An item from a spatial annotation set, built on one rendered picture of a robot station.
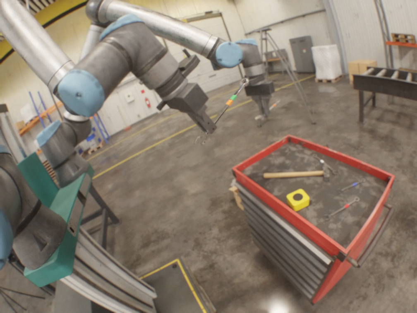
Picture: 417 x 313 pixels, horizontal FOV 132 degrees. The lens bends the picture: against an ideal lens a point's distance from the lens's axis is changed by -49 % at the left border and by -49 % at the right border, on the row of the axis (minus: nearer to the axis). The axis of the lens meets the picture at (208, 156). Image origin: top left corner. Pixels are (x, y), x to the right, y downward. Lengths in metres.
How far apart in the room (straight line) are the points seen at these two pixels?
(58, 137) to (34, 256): 0.54
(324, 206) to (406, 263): 1.30
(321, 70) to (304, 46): 2.52
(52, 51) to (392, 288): 2.10
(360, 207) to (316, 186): 0.24
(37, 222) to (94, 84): 0.34
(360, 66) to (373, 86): 3.16
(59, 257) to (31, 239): 0.08
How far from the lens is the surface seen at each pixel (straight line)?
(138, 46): 0.36
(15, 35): 0.52
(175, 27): 0.64
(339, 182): 0.90
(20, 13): 0.54
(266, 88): 0.80
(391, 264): 1.83
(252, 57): 0.79
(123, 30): 0.37
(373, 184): 0.93
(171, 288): 1.42
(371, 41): 8.59
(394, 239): 1.95
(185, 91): 0.39
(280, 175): 0.91
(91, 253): 1.05
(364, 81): 3.55
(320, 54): 7.17
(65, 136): 0.90
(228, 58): 0.61
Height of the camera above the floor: 1.49
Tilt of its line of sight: 27 degrees down
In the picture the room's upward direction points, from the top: 21 degrees counter-clockwise
